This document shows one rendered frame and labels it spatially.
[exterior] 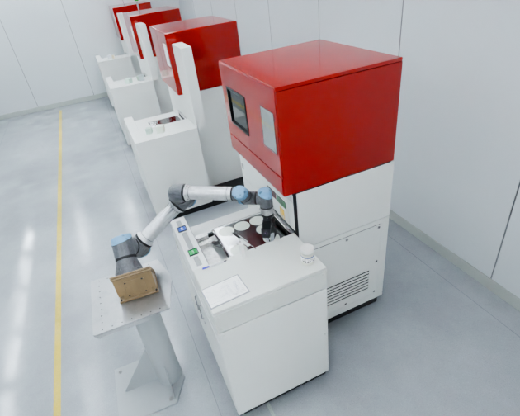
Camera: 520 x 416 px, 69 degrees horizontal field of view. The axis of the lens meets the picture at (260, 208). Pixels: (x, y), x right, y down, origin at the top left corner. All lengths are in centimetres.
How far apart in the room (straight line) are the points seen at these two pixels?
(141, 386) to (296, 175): 177
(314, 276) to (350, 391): 96
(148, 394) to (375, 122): 222
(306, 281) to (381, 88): 108
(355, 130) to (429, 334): 159
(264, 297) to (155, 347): 91
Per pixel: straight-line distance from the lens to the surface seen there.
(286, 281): 195
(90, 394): 309
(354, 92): 209
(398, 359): 288
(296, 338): 227
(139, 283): 222
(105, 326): 223
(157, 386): 290
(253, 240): 233
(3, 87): 1003
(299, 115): 194
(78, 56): 982
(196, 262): 217
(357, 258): 269
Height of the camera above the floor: 233
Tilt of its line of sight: 33 degrees down
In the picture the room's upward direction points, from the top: 7 degrees counter-clockwise
